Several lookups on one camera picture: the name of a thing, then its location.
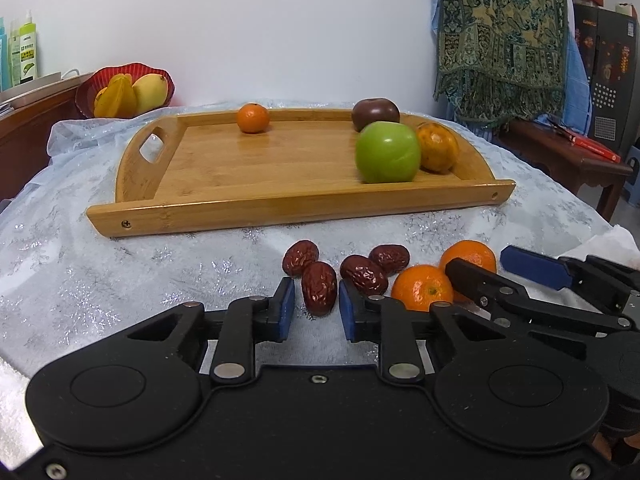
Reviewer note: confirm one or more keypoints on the green apple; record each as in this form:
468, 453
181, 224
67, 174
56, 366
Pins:
387, 152

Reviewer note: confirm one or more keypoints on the red jujube date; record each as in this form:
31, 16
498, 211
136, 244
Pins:
319, 287
300, 255
364, 274
391, 258

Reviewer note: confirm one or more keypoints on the red book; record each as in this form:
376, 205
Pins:
584, 142

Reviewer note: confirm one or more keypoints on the black patterned cabinet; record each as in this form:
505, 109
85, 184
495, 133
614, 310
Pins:
608, 42

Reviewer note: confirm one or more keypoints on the dark purple plum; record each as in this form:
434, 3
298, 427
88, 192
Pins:
368, 111

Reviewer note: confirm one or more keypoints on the large dull orange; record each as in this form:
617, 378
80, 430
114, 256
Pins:
439, 147

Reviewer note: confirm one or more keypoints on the wooden cabinet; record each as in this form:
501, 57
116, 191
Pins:
24, 137

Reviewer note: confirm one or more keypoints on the yellow starfruit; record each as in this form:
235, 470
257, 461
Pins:
117, 99

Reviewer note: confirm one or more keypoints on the orange mandarin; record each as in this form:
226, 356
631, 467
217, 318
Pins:
253, 118

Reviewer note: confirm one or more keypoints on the red fruit bowl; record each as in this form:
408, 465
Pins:
87, 91

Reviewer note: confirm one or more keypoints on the yellow mango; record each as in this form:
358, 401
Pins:
151, 91

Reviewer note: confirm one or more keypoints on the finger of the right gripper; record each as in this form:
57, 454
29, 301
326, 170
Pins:
493, 292
604, 284

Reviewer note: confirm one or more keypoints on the white rectangular tray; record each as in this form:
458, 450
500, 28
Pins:
31, 91

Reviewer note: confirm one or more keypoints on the small mandarin front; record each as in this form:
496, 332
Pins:
420, 286

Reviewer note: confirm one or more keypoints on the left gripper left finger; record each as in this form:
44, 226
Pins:
249, 321

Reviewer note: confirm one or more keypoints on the bamboo serving tray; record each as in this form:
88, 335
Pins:
199, 172

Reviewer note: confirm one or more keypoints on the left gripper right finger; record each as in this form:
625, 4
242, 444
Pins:
385, 322

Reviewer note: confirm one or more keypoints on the white towel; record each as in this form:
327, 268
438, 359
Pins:
617, 245

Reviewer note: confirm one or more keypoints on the green patterned fringed shawl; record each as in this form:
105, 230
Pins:
501, 59

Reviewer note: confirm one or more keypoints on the small mandarin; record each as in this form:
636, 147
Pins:
471, 251
420, 286

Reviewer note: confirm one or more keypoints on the green spray bottle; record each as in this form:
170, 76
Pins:
28, 50

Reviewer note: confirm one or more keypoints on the small wooden side table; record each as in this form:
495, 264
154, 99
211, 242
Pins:
571, 166

